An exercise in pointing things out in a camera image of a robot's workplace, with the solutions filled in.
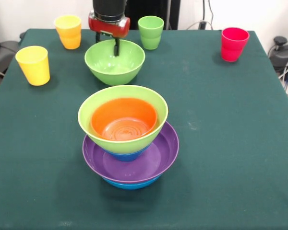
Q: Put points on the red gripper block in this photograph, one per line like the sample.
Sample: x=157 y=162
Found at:
x=108 y=27

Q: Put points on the green bowl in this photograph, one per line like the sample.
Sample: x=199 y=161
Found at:
x=120 y=147
x=105 y=64

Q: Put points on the orange bowl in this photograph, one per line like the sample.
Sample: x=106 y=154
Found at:
x=124 y=119

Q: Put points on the small dark blue bowl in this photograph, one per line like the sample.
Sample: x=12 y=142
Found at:
x=127 y=157

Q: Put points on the purple bowl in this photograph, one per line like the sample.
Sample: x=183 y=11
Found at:
x=165 y=153

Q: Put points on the large light blue bowl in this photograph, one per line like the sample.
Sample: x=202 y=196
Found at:
x=132 y=186

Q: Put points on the yellow orange cup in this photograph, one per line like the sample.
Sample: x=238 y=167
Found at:
x=68 y=36

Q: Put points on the green cup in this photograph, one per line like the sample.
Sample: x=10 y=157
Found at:
x=150 y=36

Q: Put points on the black panel with poles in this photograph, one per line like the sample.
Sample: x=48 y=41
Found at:
x=153 y=9

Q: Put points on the red cup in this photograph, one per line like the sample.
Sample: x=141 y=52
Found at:
x=234 y=48

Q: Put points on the dark green table cloth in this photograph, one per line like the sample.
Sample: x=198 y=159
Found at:
x=218 y=179

